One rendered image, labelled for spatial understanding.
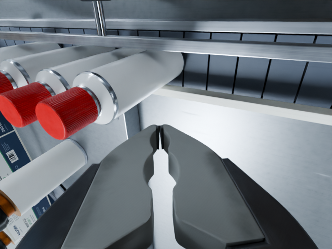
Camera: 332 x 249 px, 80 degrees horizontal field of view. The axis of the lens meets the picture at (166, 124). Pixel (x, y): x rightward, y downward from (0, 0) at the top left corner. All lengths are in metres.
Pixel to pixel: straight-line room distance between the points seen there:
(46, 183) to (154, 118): 0.29
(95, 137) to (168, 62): 0.32
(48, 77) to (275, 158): 0.36
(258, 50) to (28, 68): 0.24
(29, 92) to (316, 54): 0.24
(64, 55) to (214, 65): 0.20
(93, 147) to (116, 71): 0.38
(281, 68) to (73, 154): 0.50
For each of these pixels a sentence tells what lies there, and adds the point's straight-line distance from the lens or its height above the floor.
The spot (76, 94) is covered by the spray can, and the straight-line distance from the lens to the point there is 0.17.
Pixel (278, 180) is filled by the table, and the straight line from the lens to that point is 0.44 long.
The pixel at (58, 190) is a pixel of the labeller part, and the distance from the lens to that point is 0.88.
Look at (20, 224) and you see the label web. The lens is 0.91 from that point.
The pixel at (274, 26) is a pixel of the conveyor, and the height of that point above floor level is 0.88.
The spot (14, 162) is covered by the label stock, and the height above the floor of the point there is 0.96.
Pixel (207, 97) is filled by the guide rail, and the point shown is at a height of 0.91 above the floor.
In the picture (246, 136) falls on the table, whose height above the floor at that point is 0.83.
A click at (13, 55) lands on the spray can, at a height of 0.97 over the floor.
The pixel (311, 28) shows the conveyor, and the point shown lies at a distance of 0.28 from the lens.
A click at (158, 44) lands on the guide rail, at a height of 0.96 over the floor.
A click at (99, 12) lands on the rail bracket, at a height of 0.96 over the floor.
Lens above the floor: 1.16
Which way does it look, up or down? 49 degrees down
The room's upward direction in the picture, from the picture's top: 136 degrees counter-clockwise
